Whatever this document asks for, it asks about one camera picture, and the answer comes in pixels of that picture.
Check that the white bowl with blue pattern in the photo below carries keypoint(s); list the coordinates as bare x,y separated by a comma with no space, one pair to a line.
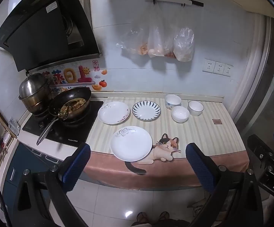
173,101

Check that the colourful wall sticker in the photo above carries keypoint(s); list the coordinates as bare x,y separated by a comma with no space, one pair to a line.
68,75

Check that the large white plate grey flower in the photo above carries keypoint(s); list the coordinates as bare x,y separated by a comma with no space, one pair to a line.
131,143

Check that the black wok with food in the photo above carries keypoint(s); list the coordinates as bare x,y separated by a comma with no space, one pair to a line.
76,104

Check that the dark blue kitchen cabinet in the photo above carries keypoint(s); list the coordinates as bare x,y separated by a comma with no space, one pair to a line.
21,156

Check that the black range hood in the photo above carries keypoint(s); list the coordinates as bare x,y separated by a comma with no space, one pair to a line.
44,28

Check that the clear plastic bag red contents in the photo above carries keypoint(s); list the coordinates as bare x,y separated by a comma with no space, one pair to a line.
170,50

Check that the white plate with red flowers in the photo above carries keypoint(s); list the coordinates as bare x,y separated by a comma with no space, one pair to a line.
113,112

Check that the crumpled clear plastic bag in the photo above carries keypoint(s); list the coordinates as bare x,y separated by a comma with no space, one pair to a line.
184,45

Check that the striped tablecloth with cat print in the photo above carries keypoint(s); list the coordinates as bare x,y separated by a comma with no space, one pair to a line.
198,132

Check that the person's sandaled foot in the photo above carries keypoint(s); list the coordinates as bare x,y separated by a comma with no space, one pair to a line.
164,216
142,217

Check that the stainless steel steamer pot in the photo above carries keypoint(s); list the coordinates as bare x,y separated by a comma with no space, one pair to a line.
33,89

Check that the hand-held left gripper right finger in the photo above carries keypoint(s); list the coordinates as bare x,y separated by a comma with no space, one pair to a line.
199,167

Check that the black gas stove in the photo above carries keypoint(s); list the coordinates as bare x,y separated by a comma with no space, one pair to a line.
85,130

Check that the white bowl with dark rim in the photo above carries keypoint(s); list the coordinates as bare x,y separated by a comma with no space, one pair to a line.
195,107

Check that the white plate with blue stripes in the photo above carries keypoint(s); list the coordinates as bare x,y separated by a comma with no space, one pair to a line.
146,110

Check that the metal door frame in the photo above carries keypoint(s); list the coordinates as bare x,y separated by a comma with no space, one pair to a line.
264,75

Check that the white wall power outlet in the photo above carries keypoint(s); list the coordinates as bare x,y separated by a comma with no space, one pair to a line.
219,68
208,65
227,70

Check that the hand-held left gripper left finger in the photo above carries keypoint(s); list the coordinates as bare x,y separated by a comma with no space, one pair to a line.
76,166

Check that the plain white bowl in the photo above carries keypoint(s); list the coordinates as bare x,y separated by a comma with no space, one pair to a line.
180,114

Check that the grey rectangular packet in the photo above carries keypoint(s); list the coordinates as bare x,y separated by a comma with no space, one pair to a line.
14,125

